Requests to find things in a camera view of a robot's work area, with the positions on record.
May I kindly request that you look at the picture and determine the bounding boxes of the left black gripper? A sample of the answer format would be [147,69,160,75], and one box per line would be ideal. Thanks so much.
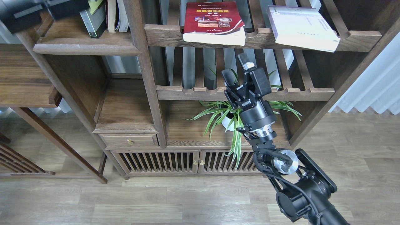
[0,0,90,34]

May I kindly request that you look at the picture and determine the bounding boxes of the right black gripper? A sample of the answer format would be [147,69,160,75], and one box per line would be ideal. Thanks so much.
[222,53,276,146]

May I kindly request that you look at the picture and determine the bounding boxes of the green grey cover book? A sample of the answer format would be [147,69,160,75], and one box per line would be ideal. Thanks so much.
[80,0,106,38]

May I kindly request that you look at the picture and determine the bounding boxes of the white lavender cover book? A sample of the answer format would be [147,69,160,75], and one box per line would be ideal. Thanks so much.
[267,5,340,53]

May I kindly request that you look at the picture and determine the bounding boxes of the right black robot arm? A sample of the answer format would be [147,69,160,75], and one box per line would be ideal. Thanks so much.
[222,53,348,225]

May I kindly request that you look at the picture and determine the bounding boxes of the upright books on shelf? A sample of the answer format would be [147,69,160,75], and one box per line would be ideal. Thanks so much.
[105,0,129,33]

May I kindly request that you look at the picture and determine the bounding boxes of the green spider plant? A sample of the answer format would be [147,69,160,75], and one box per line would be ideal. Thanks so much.
[192,72,300,174]

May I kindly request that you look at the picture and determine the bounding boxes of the white plant pot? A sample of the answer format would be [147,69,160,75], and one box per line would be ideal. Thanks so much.
[222,113,243,132]

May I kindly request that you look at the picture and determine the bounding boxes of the red cover book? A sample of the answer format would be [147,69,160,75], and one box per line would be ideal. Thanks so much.
[183,2,246,47]

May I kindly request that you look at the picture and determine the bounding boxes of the brass cabinet door knobs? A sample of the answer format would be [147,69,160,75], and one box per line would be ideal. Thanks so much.
[193,160,205,165]

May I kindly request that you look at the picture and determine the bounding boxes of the dark wooden bookshelf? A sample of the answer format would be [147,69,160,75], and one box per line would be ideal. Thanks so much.
[17,0,399,177]

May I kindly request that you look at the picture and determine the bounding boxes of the brass drawer knob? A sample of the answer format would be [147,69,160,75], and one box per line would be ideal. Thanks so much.
[126,138,134,146]

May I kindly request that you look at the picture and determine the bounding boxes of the white curtain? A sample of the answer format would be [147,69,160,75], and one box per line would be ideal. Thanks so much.
[329,34,400,114]

